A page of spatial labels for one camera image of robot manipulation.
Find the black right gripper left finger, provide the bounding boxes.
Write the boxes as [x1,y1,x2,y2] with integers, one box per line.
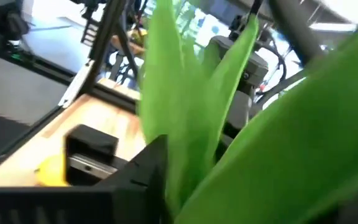
[0,134,169,224]

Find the yellow bell pepper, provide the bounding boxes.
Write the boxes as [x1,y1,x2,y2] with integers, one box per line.
[34,152,70,187]

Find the green leafy vegetable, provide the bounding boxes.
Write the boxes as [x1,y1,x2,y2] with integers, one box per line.
[137,0,358,224]

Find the black frame post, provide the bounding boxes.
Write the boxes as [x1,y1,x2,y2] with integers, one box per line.
[84,0,127,96]

